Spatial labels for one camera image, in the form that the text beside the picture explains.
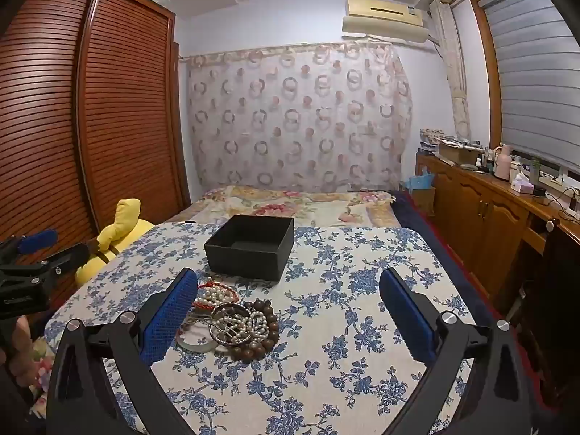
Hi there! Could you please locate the wooden bead bracelet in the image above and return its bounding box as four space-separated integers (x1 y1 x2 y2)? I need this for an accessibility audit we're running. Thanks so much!
227 298 280 363

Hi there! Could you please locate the long cardboard box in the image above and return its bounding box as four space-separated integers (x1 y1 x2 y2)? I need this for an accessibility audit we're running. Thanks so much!
437 141 483 166

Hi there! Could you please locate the white pearl necklace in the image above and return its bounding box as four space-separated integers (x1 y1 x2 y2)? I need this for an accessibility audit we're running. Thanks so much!
192 285 269 343

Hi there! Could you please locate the blue tissue paper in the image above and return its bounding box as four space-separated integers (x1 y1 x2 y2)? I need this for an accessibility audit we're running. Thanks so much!
401 167 436 191

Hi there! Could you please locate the wall air conditioner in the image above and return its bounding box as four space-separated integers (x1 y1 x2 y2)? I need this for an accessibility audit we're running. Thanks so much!
341 0 438 44

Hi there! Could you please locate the tissue box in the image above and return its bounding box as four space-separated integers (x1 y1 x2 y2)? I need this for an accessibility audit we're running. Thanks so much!
511 172 535 196

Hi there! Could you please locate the grey window blind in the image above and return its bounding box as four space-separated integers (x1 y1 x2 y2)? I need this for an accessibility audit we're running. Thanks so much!
478 0 580 177

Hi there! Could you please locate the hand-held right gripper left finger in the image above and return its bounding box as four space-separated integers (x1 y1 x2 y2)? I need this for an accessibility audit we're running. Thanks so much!
46 267 199 435

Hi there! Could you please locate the jewelled hair clip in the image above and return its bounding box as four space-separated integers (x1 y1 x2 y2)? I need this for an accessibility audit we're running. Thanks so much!
213 312 254 343

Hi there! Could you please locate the yellow plush toy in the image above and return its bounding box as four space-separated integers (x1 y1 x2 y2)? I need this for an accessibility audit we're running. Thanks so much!
75 198 155 288

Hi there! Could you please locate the silver bangle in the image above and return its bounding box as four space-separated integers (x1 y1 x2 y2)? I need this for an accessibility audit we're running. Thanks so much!
208 303 254 345

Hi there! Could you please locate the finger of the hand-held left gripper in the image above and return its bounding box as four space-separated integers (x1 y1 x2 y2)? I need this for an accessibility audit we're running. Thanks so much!
20 243 90 282
0 229 59 266

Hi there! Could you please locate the pink thermos jug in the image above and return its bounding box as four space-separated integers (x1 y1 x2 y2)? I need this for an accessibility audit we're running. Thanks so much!
493 144 514 181

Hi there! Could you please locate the lace window curtain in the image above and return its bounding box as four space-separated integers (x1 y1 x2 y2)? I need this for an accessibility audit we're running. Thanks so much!
430 0 472 141

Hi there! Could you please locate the black storage box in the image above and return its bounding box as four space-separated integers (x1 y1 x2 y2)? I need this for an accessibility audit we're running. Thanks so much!
204 214 295 282

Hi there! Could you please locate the small cardboard box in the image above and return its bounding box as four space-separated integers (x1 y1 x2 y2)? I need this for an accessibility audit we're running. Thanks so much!
410 186 436 216

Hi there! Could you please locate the wooden louvered wardrobe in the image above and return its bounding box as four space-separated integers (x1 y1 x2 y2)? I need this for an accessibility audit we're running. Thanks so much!
0 0 191 313

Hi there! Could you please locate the pale jade bangle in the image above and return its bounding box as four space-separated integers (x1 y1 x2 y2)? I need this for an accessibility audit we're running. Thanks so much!
176 326 220 352

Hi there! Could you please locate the pile of papers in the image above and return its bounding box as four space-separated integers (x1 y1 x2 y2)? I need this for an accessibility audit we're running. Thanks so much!
419 128 472 152

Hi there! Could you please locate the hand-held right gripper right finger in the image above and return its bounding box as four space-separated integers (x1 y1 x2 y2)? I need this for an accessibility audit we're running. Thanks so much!
379 267 538 435

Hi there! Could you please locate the red string bracelet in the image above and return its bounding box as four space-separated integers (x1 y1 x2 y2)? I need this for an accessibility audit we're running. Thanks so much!
194 281 239 311

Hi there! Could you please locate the floral bed blanket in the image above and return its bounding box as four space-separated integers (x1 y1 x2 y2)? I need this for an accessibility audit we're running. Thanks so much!
165 186 402 228

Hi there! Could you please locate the ring patterned curtain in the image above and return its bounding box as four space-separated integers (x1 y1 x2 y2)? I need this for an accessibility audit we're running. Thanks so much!
180 42 414 193

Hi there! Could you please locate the wooden sideboard cabinet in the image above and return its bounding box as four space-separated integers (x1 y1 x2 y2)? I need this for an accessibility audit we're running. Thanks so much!
415 152 580 413

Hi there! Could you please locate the black cable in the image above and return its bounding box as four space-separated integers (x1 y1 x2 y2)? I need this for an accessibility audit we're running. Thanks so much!
541 188 580 223

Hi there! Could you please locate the dark blue bed sheet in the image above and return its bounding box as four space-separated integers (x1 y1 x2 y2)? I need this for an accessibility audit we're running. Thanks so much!
390 190 499 318

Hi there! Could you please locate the blue floral tablecloth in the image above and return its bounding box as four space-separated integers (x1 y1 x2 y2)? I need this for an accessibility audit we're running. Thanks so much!
44 222 481 435

